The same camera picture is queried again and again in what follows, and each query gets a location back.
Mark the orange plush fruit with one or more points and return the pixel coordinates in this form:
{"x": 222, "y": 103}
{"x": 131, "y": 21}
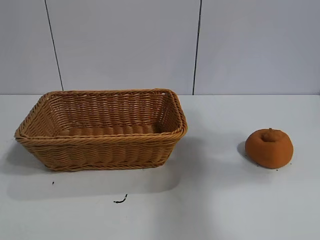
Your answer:
{"x": 268, "y": 152}

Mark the brown woven wicker basket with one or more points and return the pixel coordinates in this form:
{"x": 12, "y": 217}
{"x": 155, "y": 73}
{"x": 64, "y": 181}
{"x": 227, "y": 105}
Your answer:
{"x": 100, "y": 150}

